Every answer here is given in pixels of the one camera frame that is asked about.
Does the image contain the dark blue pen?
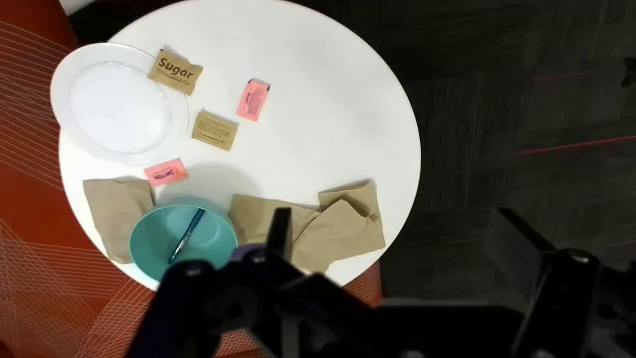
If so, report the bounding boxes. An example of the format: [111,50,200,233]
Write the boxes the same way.
[166,207,208,265]

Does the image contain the plain brown sugar packet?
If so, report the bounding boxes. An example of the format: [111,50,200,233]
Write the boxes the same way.
[190,108,240,154]

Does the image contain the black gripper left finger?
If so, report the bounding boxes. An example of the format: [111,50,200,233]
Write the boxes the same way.
[125,207,379,358]

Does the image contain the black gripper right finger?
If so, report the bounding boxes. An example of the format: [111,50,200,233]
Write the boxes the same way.
[484,207,636,358]

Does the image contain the brown packet printed Sugar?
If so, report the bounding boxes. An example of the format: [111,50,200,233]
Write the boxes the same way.
[146,46,204,98]

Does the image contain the orange patterned sofa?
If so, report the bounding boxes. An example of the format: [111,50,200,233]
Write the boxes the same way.
[0,0,385,358]

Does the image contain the teal bowl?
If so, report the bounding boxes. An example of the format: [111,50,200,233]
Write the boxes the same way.
[127,204,240,283]

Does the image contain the pink sweetener packet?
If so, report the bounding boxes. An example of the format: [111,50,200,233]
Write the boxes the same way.
[142,158,190,190]
[234,78,272,124]

